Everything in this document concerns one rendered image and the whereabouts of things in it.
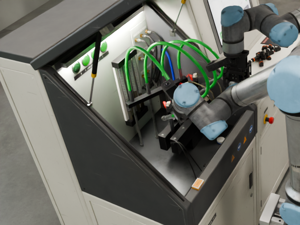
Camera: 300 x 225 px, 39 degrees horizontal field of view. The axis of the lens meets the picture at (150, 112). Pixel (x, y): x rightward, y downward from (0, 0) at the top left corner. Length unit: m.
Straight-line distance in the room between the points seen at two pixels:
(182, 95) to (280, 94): 0.37
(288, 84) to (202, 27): 1.13
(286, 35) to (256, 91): 0.22
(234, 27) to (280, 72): 0.50
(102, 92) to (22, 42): 0.40
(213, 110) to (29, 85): 0.78
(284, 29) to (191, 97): 0.35
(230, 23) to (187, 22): 0.59
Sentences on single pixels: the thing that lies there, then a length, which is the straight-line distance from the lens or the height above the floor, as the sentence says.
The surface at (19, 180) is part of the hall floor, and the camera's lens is 3.49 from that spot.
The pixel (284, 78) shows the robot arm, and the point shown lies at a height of 1.65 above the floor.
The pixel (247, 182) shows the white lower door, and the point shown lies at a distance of 2.24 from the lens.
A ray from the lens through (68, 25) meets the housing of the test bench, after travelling 1.83.
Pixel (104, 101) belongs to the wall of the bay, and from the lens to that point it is 1.93.
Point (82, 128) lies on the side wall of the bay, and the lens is 1.69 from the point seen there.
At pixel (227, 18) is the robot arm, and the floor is 1.58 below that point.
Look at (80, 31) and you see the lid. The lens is 1.36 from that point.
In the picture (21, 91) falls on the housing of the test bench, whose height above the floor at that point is 1.31.
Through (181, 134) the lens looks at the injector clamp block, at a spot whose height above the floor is 0.98.
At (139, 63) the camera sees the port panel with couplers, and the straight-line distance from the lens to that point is 2.10.
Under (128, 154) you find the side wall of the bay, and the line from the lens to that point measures 1.61.
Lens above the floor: 2.19
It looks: 36 degrees down
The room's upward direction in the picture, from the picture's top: 11 degrees counter-clockwise
